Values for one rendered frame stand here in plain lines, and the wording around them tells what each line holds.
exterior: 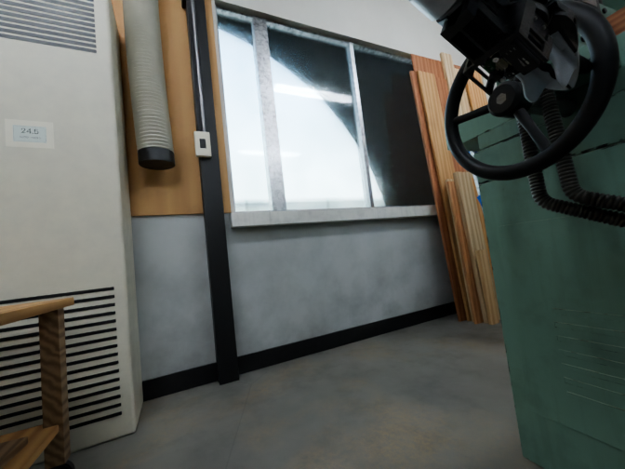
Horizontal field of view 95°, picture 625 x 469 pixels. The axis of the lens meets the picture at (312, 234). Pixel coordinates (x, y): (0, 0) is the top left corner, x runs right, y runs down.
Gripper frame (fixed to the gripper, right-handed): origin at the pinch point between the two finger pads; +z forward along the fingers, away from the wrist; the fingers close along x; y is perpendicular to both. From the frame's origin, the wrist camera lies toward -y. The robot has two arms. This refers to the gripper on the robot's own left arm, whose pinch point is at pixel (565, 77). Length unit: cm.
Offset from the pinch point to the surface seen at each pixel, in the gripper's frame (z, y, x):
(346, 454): 27, 74, -58
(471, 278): 128, -21, -122
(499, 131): 17.8, -16.6, -24.9
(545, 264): 34.5, 12.6, -20.0
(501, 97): 1.2, -5.4, -11.0
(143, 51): -97, -39, -120
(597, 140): 22.8, -7.9, -7.4
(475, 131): 16.3, -19.1, -31.2
